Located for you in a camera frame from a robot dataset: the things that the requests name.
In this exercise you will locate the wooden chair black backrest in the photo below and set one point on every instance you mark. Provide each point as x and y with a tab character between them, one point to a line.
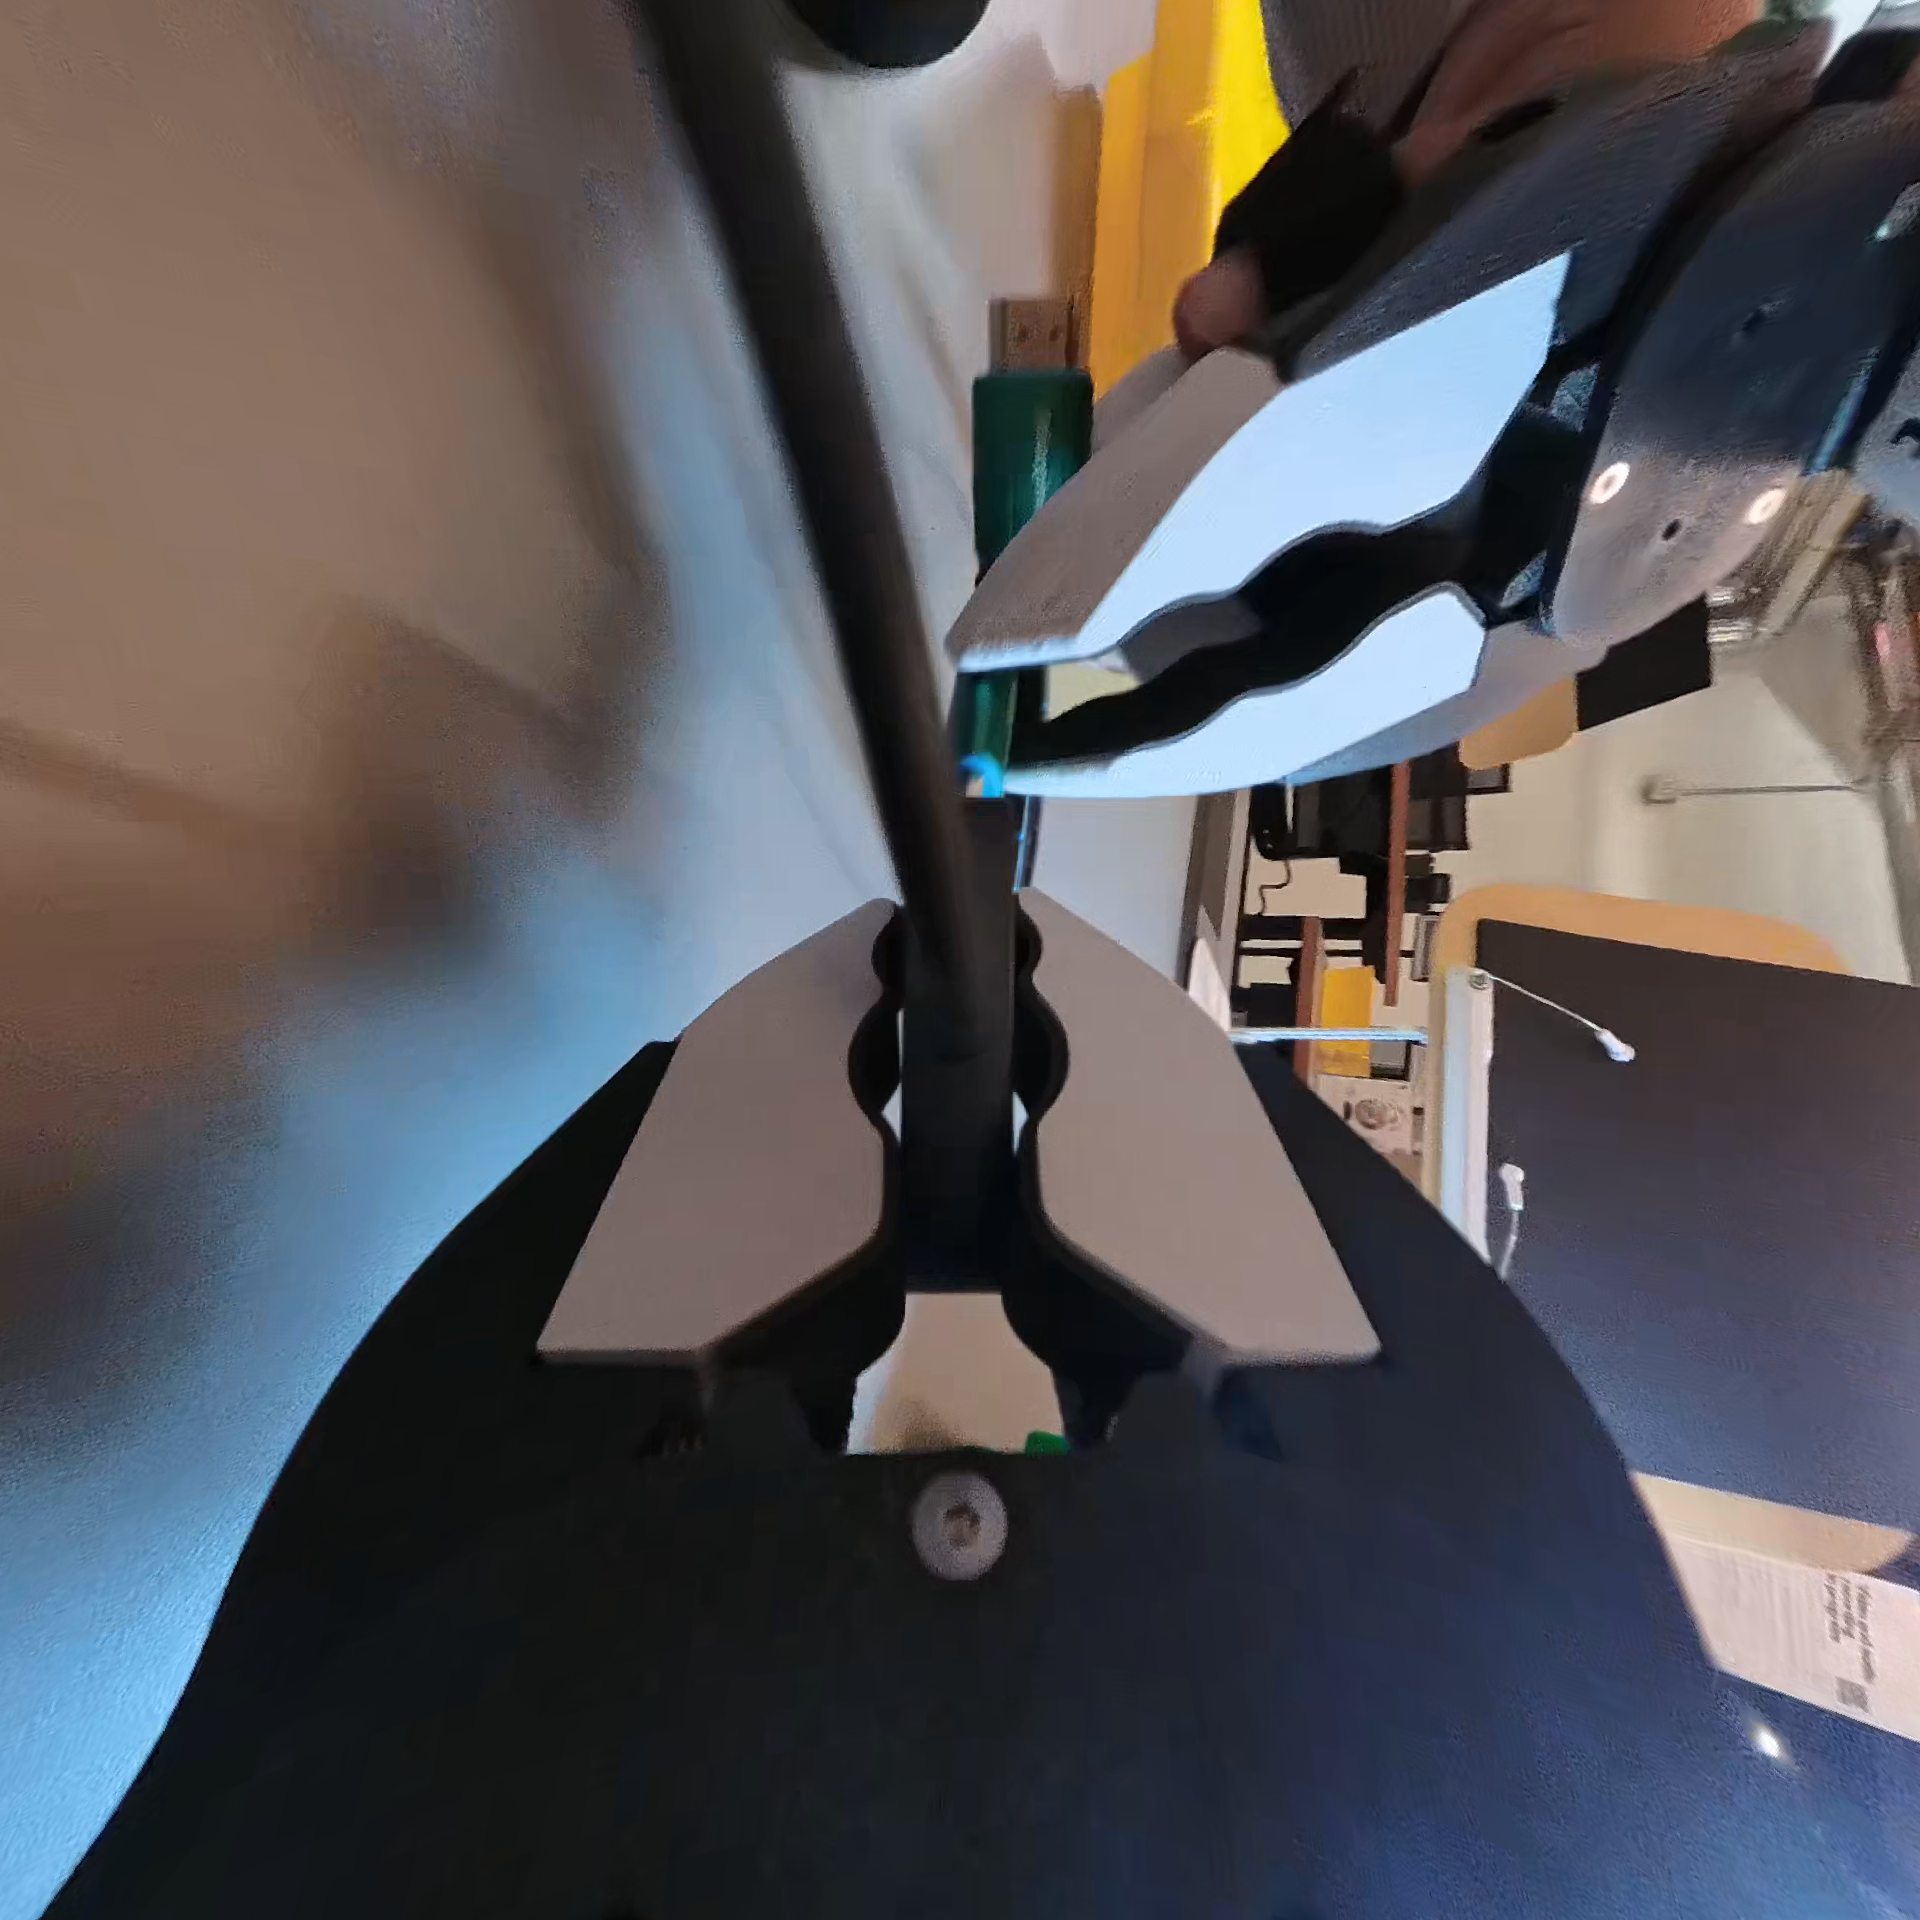
1643	676

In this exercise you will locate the yellow plastic bin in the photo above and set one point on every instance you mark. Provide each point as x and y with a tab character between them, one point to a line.
1184	149

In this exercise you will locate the white paper notice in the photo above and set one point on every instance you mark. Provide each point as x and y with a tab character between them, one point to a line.
1786	1622

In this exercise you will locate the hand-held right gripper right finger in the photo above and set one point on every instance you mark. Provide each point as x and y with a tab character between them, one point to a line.
1184	1186

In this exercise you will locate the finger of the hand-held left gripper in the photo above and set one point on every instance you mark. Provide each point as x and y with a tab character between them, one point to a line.
1349	705
1319	435

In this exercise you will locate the person's left hand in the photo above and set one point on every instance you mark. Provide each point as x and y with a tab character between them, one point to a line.
1559	61

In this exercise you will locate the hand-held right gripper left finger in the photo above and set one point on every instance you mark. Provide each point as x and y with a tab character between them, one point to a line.
720	1186

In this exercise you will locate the black plastic adapter hub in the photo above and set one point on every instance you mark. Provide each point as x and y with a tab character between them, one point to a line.
944	1172

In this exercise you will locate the white metal stand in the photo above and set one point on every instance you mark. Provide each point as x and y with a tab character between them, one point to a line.
1460	1079

